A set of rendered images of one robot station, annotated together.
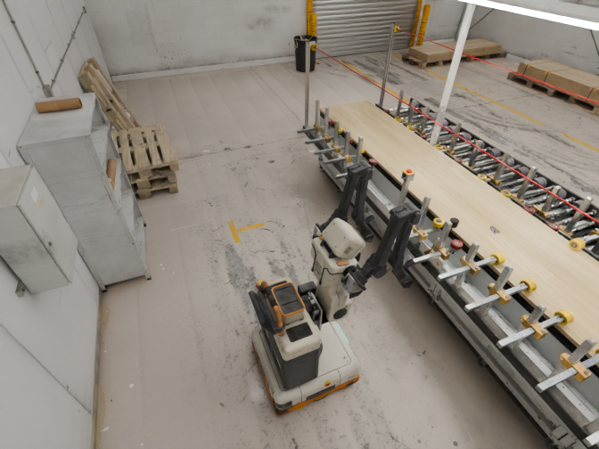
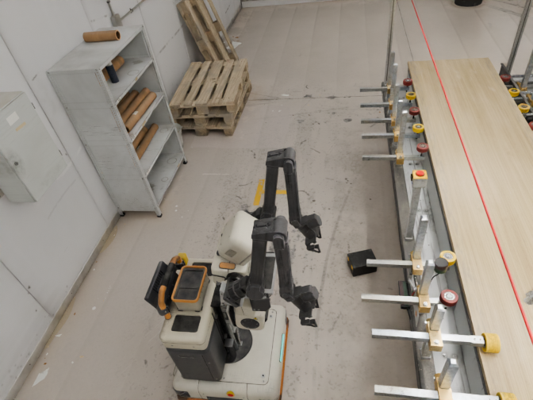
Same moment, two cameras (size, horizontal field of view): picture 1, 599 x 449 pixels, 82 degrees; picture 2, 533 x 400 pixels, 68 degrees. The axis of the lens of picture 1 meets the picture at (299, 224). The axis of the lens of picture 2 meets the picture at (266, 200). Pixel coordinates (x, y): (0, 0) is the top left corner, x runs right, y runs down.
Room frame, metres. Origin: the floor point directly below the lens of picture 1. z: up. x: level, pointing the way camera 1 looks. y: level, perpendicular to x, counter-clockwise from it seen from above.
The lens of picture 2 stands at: (0.52, -1.12, 2.65)
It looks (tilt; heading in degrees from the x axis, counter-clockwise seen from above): 42 degrees down; 37
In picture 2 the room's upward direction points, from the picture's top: 9 degrees counter-clockwise
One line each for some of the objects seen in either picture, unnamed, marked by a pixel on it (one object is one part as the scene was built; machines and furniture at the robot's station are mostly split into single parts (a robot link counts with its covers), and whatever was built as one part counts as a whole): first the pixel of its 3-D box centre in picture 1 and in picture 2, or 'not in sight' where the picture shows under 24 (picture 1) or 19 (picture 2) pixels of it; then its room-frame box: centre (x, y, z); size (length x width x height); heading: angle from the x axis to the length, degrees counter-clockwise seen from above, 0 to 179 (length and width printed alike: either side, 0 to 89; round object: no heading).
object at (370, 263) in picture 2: (415, 235); (407, 264); (1.99, -0.91, 0.82); 0.43 x 0.03 x 0.04; 112
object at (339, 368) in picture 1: (303, 354); (234, 351); (1.35, -0.03, 0.16); 0.67 x 0.64 x 0.25; 113
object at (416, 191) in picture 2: (401, 201); (412, 212); (2.29, -0.85, 0.93); 0.05 x 0.05 x 0.45; 22
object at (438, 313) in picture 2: (464, 268); (431, 335); (1.58, -1.13, 0.89); 0.04 x 0.04 x 0.48; 22
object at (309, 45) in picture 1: (310, 86); (395, 32); (4.21, -0.13, 1.20); 0.15 x 0.12 x 1.00; 22
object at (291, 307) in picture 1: (287, 303); (191, 288); (1.30, 0.07, 0.87); 0.23 x 0.15 x 0.11; 23
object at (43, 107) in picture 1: (59, 105); (101, 36); (2.66, 1.89, 1.59); 0.30 x 0.08 x 0.08; 112
